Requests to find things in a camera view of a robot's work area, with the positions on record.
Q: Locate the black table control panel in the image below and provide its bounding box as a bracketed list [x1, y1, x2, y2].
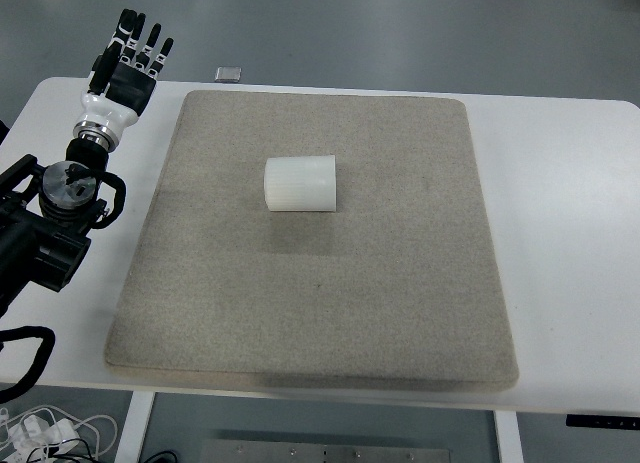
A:
[565, 414, 640, 431]

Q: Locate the grey metal base plate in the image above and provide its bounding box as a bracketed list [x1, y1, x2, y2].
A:
[199, 439, 451, 463]

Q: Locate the black sleeved cable loop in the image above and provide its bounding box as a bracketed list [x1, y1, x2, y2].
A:
[0, 324, 56, 404]

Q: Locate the left white table leg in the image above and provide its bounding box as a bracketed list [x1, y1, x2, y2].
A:
[114, 391, 155, 463]

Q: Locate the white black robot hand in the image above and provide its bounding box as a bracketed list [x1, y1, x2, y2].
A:
[73, 8, 174, 149]

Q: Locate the beige felt mat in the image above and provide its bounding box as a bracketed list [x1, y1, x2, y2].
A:
[104, 90, 519, 391]

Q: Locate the white mug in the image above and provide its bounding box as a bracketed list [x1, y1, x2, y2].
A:
[263, 155, 337, 212]

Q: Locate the right white table leg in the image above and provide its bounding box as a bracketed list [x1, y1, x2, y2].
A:
[494, 410, 524, 463]

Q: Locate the white table leg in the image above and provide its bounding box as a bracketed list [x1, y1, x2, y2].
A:
[494, 410, 524, 463]
[114, 391, 155, 463]

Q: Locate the small silver floor plate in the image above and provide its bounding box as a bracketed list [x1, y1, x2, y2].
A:
[214, 66, 242, 83]

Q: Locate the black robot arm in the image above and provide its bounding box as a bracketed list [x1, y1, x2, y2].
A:
[1, 9, 174, 310]

